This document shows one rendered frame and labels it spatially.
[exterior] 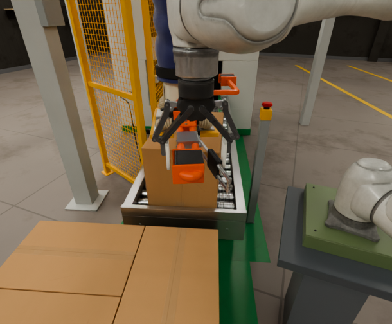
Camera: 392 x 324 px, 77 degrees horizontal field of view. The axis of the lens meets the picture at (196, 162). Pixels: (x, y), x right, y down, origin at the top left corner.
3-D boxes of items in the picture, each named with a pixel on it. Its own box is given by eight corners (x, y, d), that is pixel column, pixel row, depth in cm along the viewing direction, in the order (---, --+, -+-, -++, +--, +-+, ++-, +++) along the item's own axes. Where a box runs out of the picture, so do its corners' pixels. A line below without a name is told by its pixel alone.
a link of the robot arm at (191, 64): (172, 44, 52) (173, 73, 55) (172, 49, 44) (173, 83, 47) (216, 44, 52) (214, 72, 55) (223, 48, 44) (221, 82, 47)
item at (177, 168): (173, 165, 65) (171, 148, 63) (200, 164, 66) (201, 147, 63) (173, 184, 58) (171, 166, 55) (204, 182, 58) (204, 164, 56)
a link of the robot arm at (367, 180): (354, 193, 107) (372, 148, 96) (395, 222, 92) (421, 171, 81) (323, 200, 103) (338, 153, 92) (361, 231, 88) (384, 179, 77)
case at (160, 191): (170, 157, 198) (168, 109, 178) (220, 161, 193) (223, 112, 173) (148, 207, 147) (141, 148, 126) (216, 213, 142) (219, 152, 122)
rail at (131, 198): (177, 108, 349) (176, 94, 340) (180, 108, 349) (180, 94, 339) (126, 229, 151) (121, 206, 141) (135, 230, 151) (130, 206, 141)
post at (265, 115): (245, 217, 218) (260, 107, 167) (253, 218, 217) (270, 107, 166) (246, 223, 212) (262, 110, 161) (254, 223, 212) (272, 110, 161)
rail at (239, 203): (223, 108, 345) (224, 95, 336) (227, 108, 345) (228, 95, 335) (234, 235, 147) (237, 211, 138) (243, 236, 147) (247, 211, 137)
